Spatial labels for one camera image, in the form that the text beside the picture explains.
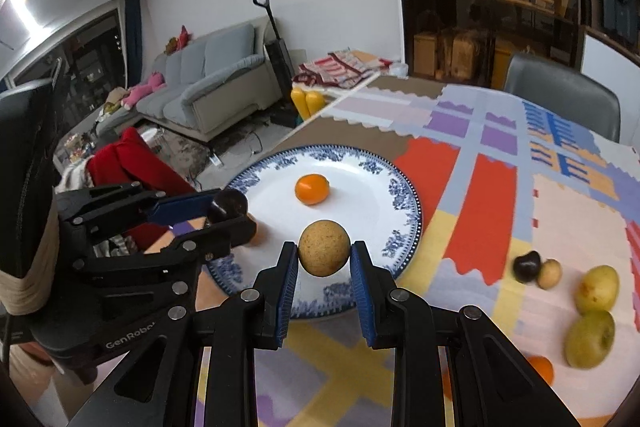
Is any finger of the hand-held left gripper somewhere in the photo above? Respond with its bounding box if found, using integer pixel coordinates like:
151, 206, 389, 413
75, 216, 258, 279
55, 182, 222, 236

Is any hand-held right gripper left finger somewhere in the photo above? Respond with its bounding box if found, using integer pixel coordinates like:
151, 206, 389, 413
65, 241, 301, 427

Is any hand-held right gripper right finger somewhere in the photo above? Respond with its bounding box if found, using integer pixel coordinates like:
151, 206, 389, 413
350, 242, 581, 427

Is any dark purple plum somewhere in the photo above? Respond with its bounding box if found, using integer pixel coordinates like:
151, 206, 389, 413
513, 251, 542, 284
207, 189, 249, 224

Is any round brown fruit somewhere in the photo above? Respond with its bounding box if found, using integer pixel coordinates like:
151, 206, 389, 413
298, 220, 351, 278

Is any blue and white patterned plate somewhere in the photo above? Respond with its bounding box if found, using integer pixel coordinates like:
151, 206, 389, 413
207, 145, 423, 320

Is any small tan kiwi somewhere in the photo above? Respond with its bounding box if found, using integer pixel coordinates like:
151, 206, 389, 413
536, 258, 562, 289

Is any green apple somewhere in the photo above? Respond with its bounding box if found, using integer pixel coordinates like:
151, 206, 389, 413
565, 309, 616, 369

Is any yellow-green pear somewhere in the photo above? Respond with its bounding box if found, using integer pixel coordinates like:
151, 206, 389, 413
574, 265, 621, 314

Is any red garment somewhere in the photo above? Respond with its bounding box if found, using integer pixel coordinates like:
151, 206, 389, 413
87, 127, 198, 253

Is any pink plush toy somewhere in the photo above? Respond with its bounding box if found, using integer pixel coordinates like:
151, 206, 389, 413
122, 72, 166, 108

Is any grey sofa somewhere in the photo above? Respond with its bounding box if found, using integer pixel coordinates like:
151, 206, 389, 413
95, 21, 286, 142

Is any dark blue curtain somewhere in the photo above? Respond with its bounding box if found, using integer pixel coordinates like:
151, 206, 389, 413
125, 0, 144, 88

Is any black upright vacuum cleaner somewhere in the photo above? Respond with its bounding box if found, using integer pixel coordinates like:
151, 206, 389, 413
252, 0, 296, 92

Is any folded striped cloth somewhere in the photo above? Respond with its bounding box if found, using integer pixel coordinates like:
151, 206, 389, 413
292, 49, 401, 90

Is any grey dining chair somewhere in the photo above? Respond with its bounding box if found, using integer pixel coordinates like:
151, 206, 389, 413
502, 53, 621, 142

